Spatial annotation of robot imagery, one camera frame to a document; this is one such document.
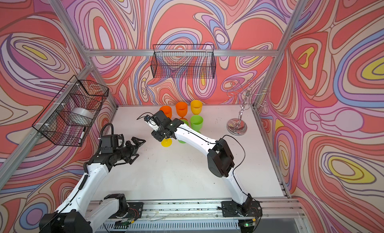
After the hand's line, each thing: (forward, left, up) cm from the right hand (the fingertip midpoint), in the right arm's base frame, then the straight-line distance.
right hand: (159, 134), depth 86 cm
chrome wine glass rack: (+13, -52, -13) cm, 55 cm away
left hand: (-8, +8, 0) cm, 11 cm away
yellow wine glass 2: (+21, -22, +1) cm, 30 cm away
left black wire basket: (-2, +40, +19) cm, 44 cm away
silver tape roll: (+2, +35, +19) cm, 40 cm away
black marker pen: (-8, +35, +12) cm, 38 cm away
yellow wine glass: (+2, -2, -13) cm, 13 cm away
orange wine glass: (+22, -12, -1) cm, 25 cm away
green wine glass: (+9, -22, -1) cm, 24 cm away
